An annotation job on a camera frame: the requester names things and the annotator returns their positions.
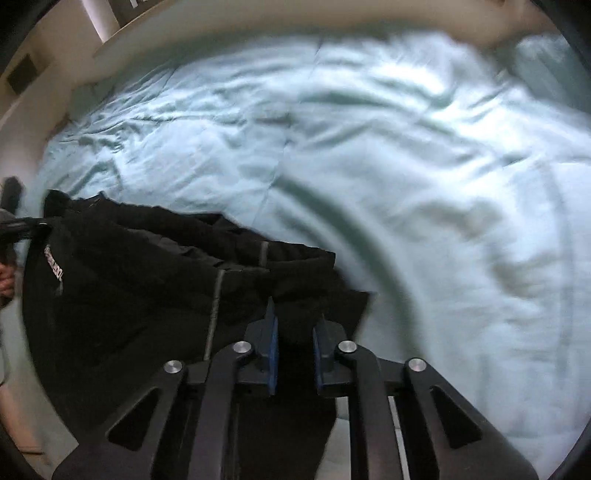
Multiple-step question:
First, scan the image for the black hooded jacket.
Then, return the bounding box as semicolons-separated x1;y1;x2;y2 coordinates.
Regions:
21;189;370;480

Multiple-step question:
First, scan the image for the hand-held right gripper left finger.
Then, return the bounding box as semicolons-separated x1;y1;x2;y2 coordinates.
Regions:
51;295;280;480

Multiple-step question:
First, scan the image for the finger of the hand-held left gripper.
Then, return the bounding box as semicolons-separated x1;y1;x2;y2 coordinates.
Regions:
0;217;61;241
0;178;27;217

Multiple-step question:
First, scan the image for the white wall shelf unit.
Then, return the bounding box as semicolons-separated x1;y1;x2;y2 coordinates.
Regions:
0;0;139;153

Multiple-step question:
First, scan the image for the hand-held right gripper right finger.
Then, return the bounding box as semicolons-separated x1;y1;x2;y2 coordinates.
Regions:
311;314;539;480

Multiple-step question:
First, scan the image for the person's left hand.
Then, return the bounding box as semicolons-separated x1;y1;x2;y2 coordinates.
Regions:
0;261;17;306

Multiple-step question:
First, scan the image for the light blue pillow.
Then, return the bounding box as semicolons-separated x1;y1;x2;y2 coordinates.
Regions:
69;80;112;117
499;32;591;95

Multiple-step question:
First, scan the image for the light blue quilted blanket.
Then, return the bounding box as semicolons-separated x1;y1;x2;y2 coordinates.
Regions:
18;32;591;480

